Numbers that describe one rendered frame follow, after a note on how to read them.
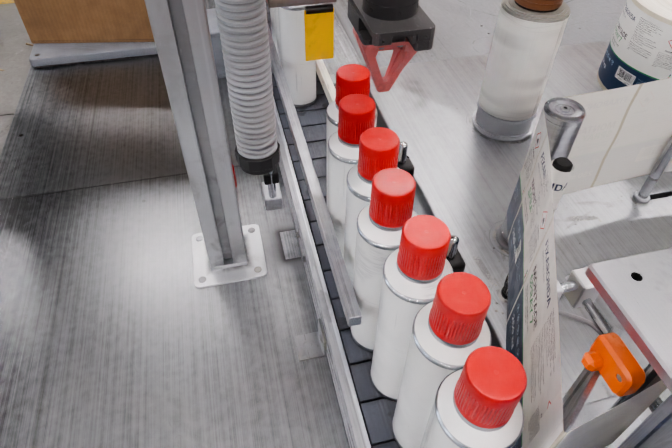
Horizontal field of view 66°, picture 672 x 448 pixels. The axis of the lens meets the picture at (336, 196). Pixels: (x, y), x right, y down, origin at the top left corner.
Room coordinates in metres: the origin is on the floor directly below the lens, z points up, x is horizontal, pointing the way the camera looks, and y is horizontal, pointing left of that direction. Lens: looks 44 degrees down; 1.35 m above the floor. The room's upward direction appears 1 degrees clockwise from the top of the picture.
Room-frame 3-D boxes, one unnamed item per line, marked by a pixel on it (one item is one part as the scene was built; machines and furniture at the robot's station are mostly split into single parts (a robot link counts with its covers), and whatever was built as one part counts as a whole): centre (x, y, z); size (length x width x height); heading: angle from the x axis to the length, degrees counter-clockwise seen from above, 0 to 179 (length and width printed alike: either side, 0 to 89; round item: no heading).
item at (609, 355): (0.14, -0.15, 1.08); 0.03 x 0.02 x 0.02; 14
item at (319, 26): (0.50, 0.02, 1.09); 0.03 x 0.01 x 0.06; 104
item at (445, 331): (0.19, -0.08, 0.98); 0.05 x 0.05 x 0.20
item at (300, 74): (0.70, 0.06, 0.98); 0.05 x 0.05 x 0.20
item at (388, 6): (0.52, -0.05, 1.13); 0.10 x 0.07 x 0.07; 14
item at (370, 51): (0.54, -0.05, 1.06); 0.07 x 0.07 x 0.09; 14
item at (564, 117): (0.41, -0.21, 0.97); 0.05 x 0.05 x 0.19
